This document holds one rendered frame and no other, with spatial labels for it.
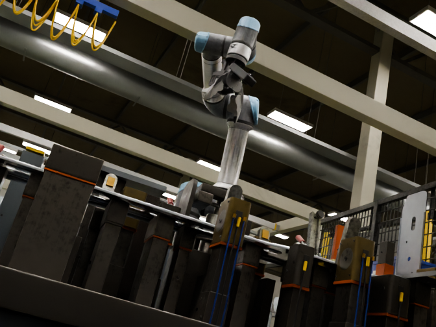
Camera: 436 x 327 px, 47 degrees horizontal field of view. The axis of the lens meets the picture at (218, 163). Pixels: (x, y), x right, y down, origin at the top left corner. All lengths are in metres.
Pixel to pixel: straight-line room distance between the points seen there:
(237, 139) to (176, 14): 2.69
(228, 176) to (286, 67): 2.97
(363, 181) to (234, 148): 8.03
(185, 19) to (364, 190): 6.24
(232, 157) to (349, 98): 3.28
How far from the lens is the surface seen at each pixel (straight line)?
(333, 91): 5.17
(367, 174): 10.15
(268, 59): 4.88
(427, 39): 4.40
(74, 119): 7.70
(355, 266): 1.36
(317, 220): 1.80
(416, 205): 1.82
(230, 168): 2.08
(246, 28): 1.73
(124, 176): 1.70
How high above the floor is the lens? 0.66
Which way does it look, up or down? 21 degrees up
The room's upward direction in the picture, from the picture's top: 14 degrees clockwise
